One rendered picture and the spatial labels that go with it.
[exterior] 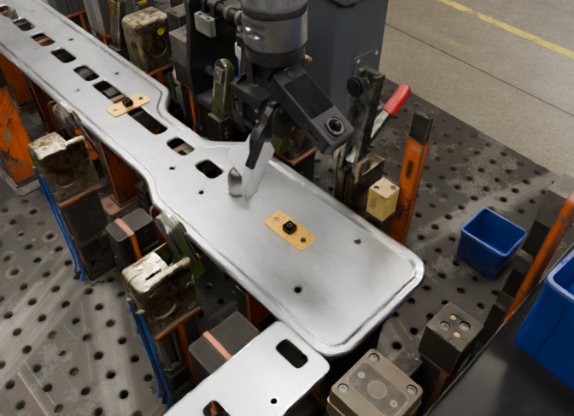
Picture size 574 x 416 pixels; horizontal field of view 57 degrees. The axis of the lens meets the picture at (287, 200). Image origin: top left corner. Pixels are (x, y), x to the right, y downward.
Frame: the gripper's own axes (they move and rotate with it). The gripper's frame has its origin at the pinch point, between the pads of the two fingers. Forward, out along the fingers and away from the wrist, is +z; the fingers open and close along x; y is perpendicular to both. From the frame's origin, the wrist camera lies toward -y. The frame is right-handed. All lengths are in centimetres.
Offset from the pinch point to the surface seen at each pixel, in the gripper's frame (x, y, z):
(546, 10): -320, 88, 110
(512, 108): -204, 46, 111
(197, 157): -0.2, 24.2, 10.9
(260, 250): 6.0, 0.3, 11.3
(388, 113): -21.5, -0.5, -0.5
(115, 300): 21, 31, 41
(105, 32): -12, 76, 10
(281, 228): 0.8, 1.1, 11.0
